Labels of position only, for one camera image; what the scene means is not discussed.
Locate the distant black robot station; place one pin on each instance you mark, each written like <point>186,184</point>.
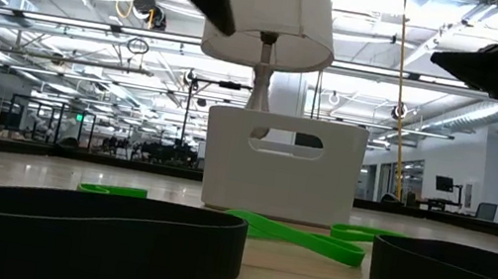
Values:
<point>166,154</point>

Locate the black light stand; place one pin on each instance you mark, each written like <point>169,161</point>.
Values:
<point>186,114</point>

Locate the white shade table lamp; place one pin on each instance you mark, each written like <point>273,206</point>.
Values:
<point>275,3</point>

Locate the green rubber band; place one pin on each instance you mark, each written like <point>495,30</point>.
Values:
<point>120,191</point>
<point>313,242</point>

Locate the light grey plastic bin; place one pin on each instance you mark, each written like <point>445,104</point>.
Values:
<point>272,183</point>

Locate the grey office chair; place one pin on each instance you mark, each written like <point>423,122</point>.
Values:
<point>486,211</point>

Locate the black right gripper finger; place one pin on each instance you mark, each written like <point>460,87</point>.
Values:
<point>486,79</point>
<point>487,57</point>

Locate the computer monitor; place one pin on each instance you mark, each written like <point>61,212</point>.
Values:
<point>444,184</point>

